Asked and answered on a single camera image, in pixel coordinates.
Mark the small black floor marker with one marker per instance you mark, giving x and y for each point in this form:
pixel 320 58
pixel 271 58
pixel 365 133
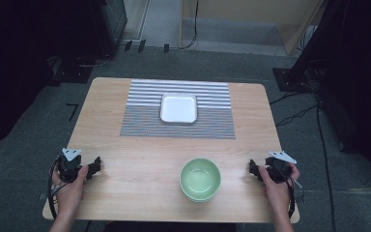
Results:
pixel 141 45
pixel 166 48
pixel 128 45

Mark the person's right hand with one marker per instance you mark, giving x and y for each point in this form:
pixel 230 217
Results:
pixel 277 193

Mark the white square plate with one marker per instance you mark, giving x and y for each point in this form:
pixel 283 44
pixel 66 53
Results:
pixel 178 108

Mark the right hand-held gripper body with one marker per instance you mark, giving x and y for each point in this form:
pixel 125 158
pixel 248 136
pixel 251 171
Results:
pixel 279 167

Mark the green bowl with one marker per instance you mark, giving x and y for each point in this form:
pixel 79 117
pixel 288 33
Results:
pixel 200 179

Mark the black cabinet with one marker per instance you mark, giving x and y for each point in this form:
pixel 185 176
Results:
pixel 109 25

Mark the black curtain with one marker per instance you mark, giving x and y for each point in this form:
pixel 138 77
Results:
pixel 360 80
pixel 9 64

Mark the person's left hand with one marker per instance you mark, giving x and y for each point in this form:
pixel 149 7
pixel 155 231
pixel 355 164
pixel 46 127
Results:
pixel 68 195

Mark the black stand base plate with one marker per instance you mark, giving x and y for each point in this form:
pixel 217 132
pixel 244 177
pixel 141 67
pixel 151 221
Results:
pixel 290 80
pixel 71 72

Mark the wooden shelf unit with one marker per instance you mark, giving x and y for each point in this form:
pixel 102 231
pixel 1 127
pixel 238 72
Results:
pixel 290 29

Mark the grey striped placemat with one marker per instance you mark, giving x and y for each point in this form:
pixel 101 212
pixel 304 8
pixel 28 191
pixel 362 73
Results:
pixel 141 121

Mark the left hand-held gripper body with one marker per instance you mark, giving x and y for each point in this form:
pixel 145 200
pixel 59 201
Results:
pixel 68 164

